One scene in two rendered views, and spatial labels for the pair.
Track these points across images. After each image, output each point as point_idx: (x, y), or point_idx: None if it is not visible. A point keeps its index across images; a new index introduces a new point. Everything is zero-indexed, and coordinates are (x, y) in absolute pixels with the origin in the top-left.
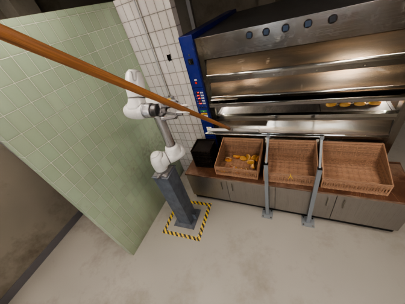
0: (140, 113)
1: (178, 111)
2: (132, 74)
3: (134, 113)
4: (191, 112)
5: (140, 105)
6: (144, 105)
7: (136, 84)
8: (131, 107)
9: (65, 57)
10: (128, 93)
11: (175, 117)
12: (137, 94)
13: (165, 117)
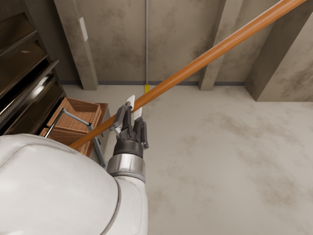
0: (144, 184)
1: (140, 111)
2: (46, 144)
3: (146, 206)
4: None
5: (128, 181)
6: (130, 164)
7: (84, 155)
8: (139, 210)
9: None
10: (106, 208)
11: (146, 122)
12: (108, 173)
13: (145, 137)
